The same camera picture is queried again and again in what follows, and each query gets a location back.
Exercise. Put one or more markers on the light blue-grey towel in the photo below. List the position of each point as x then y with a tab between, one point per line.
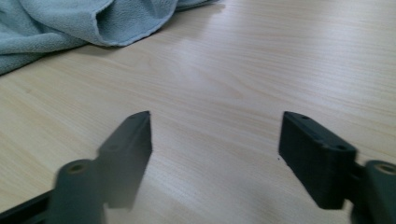
62	25

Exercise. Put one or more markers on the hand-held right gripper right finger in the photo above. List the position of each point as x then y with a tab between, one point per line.
314	155

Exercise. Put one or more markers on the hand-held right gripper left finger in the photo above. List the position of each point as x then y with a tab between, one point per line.
129	155

